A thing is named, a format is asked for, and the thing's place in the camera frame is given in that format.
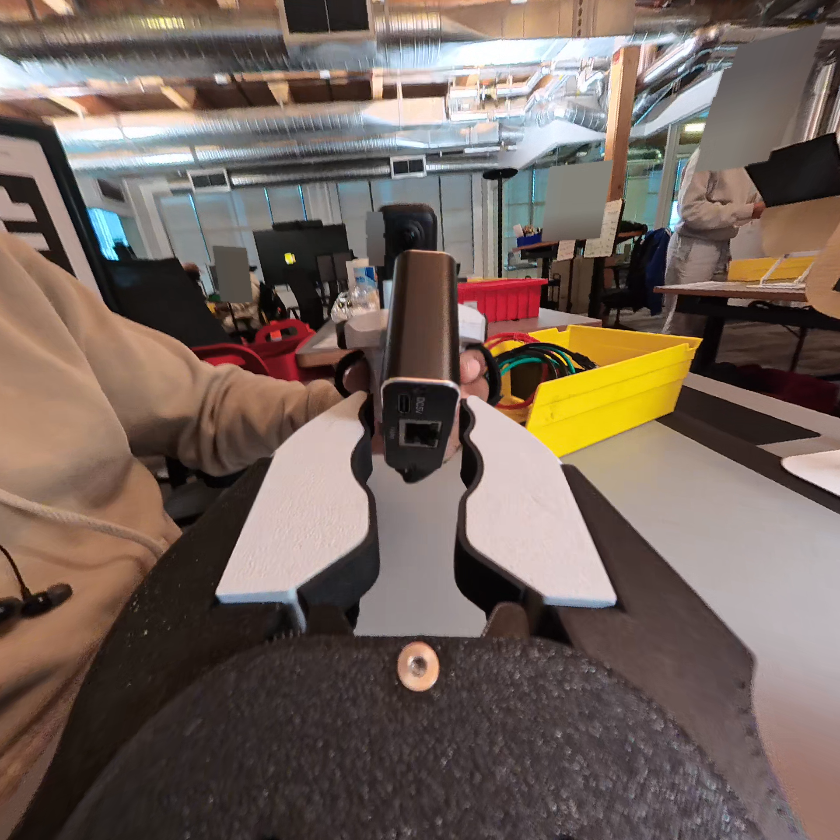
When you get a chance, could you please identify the black ethernet cable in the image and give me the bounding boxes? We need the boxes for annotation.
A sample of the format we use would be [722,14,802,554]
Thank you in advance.
[499,341,599,388]

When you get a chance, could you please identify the red ribbed plastic bin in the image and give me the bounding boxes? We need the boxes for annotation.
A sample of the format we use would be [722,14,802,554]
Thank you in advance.
[457,277,549,322]

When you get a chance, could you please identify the grey office table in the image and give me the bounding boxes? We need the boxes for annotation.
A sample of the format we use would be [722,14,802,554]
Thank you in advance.
[295,307,603,385]

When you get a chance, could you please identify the black earphones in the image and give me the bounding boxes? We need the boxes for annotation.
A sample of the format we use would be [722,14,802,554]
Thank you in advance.
[0,545,74,632]

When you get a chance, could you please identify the black ethernet splitter box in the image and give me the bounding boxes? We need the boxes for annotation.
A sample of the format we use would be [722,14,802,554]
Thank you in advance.
[379,249,462,484]

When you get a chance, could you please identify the wooden top table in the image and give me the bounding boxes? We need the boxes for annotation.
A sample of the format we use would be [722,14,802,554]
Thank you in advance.
[654,281,840,375]

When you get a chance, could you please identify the dark standing desk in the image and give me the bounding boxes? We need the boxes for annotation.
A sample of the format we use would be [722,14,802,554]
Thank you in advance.
[515,228,647,319]

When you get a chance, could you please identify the black board with wooden edge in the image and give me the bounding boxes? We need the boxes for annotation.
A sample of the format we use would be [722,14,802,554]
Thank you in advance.
[745,133,840,309]

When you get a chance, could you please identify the black fabric chair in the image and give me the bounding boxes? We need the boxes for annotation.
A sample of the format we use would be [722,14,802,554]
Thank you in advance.
[108,258,217,349]

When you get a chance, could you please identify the person's beige clothed body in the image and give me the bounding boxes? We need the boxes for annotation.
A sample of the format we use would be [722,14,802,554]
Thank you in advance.
[0,420,185,840]

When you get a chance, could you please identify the black monitor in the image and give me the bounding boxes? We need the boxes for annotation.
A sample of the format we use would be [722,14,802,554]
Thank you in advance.
[252,223,352,286]

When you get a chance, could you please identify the black floor lamp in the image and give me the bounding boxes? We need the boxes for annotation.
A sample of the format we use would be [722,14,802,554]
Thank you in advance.
[482,167,519,280]

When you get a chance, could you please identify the red ethernet cable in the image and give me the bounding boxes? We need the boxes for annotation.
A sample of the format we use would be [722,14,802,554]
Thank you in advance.
[484,331,546,411]

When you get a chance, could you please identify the white paper sheet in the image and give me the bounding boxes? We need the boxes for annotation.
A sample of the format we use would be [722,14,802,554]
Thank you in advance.
[584,200,622,258]

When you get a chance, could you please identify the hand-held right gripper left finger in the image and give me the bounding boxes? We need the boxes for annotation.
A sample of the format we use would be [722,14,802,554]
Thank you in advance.
[215,391,382,632]

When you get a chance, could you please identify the person's left hand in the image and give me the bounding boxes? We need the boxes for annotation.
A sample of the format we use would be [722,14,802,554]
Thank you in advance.
[341,350,492,403]

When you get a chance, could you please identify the black white marker sign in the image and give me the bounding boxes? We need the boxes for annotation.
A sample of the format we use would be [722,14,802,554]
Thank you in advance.
[0,117,119,312]

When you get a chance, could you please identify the red shopping basket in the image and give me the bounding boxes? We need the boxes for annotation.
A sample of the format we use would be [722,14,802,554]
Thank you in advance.
[190,318,316,382]

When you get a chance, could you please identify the blue jacket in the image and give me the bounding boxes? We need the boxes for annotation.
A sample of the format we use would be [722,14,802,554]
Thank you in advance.
[626,226,673,316]

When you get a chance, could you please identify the person's left forearm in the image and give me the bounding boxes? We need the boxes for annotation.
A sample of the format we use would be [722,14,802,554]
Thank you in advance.
[0,233,345,476]

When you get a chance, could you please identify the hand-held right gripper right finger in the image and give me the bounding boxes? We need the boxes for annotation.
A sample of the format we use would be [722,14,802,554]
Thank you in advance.
[456,395,619,623]

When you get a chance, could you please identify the yellow plastic bin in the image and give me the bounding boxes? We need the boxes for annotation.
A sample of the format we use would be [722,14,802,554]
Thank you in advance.
[492,325,704,458]
[727,255,818,283]

